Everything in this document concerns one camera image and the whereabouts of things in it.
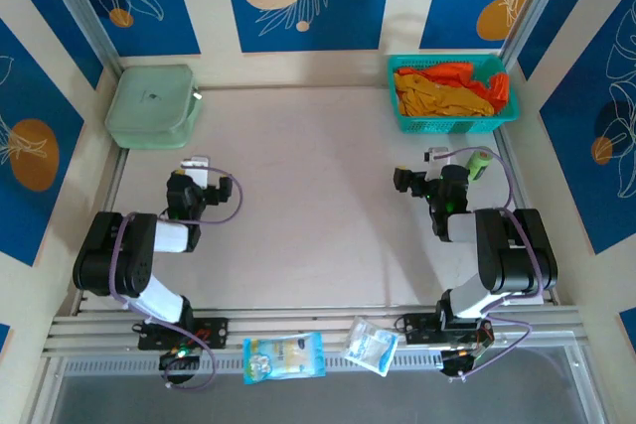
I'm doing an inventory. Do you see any green bottle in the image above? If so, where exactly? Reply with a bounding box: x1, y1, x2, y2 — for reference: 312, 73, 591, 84
465, 147, 494, 182

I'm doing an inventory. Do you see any teal plastic basket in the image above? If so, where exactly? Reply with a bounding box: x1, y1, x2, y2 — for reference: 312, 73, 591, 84
387, 54, 522, 136

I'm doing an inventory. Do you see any pale green lidded container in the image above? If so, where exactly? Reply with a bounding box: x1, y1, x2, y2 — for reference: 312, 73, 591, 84
103, 64, 205, 150

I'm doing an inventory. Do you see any orange t-shirt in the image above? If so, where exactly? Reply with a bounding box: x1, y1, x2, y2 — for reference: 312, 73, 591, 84
397, 61, 512, 111

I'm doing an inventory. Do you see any small green circuit board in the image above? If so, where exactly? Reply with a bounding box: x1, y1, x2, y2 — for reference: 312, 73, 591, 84
471, 327, 496, 359

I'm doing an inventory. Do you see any black controller board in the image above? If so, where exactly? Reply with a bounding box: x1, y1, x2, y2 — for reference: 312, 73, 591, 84
439, 344, 482, 379
158, 347, 203, 371

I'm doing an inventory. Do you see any white blue plastic packet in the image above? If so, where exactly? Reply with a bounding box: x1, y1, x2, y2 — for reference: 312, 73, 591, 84
344, 316, 400, 376

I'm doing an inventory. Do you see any perforated metal strip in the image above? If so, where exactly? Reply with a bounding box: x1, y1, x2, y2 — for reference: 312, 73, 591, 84
63, 354, 446, 376

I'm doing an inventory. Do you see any blue yellow snack packet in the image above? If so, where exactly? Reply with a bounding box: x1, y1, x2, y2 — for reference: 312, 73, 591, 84
241, 332, 327, 385

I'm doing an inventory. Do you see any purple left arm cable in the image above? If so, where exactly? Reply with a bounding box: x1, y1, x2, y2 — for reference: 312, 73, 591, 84
109, 168, 244, 391

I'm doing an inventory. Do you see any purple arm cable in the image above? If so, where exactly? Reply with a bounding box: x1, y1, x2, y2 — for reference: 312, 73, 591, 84
446, 147, 544, 383
109, 168, 244, 391

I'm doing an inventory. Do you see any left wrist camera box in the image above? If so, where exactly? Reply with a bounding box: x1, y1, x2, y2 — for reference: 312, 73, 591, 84
180, 155, 211, 188

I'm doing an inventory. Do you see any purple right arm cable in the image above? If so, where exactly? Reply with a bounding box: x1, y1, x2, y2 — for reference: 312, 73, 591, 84
446, 147, 544, 383

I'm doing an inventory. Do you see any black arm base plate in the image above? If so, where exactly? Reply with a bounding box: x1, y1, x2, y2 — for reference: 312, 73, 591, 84
137, 317, 230, 351
401, 313, 493, 346

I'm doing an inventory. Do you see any aluminium front rail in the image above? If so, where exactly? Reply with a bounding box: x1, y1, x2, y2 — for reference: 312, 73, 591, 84
42, 303, 585, 360

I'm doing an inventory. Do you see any aluminium frame post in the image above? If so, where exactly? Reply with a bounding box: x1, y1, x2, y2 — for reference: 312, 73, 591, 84
35, 0, 124, 75
498, 0, 572, 68

